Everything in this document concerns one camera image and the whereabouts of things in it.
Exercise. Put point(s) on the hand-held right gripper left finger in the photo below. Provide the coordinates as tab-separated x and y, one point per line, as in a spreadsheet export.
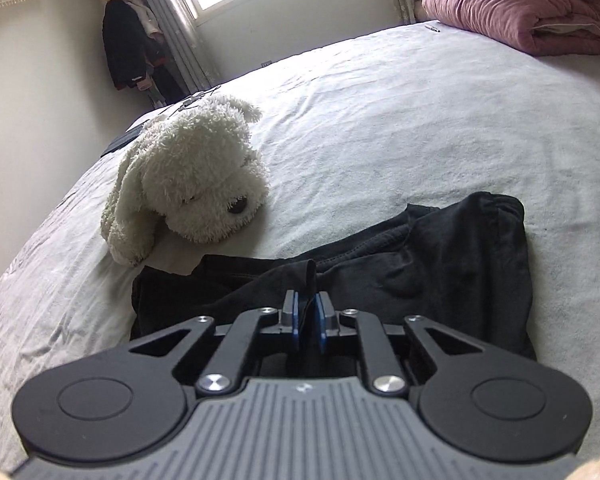
294	320

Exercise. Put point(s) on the black t-shirt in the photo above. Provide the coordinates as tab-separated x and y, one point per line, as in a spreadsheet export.
405	270

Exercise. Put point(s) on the pink folded quilt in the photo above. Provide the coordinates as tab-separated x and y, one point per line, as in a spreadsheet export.
520	15

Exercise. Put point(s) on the pen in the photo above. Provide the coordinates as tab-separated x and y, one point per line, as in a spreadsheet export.
432	27

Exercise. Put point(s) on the bed with grey sheet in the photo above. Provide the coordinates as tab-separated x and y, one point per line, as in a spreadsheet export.
430	125

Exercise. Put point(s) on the dark tablet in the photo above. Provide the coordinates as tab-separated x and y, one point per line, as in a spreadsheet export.
120	142

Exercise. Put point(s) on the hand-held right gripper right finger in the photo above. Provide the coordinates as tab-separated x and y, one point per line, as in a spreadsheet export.
322	322

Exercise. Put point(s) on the light hanging garment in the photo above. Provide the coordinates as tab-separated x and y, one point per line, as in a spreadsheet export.
147	22

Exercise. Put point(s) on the person's right forearm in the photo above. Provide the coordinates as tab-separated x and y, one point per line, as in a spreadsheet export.
597	470

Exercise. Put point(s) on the white plush dog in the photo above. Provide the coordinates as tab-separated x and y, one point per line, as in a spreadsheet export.
190	175

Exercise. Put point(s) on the dark hanging jacket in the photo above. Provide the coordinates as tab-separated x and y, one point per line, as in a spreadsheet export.
122	45

